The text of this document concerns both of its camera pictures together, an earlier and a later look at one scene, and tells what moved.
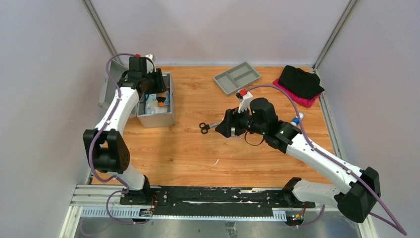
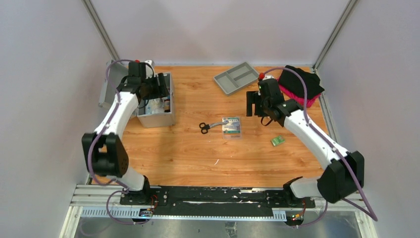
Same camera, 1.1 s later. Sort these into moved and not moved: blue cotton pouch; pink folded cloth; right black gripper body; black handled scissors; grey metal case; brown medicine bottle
Moved: brown medicine bottle; right black gripper body
Not moved: grey metal case; blue cotton pouch; pink folded cloth; black handled scissors
